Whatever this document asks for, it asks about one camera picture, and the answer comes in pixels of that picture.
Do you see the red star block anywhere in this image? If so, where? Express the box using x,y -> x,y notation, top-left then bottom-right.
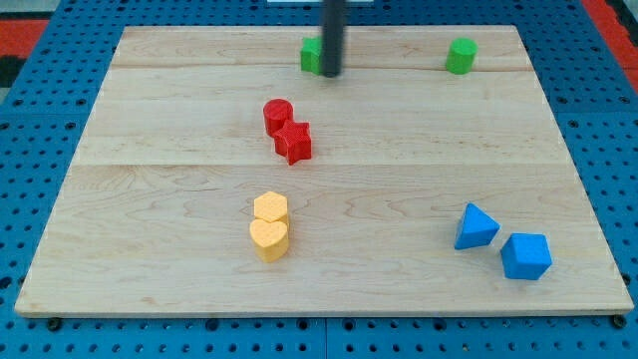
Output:
273,121 -> 312,166

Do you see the green star block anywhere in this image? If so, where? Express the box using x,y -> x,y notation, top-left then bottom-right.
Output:
300,36 -> 322,76

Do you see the yellow hexagon block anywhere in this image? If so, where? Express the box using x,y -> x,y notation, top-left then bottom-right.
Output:
253,191 -> 289,225

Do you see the yellow heart block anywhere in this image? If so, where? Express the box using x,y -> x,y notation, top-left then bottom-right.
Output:
249,218 -> 289,262

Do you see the red cylinder block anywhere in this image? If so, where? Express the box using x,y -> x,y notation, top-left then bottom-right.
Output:
262,99 -> 294,137

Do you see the light wooden board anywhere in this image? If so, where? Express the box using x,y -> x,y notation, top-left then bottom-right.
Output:
15,25 -> 633,318

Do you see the blue triangle block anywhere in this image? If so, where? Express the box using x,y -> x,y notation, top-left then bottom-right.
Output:
454,202 -> 500,250

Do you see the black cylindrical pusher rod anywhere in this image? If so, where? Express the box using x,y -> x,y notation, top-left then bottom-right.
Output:
321,0 -> 346,78

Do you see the green cylinder block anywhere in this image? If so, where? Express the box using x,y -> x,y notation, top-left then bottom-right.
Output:
445,37 -> 479,75

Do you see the blue cube block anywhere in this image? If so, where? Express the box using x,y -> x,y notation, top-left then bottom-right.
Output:
500,232 -> 553,280

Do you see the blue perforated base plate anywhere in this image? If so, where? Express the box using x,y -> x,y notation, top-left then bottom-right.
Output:
1,0 -> 637,358

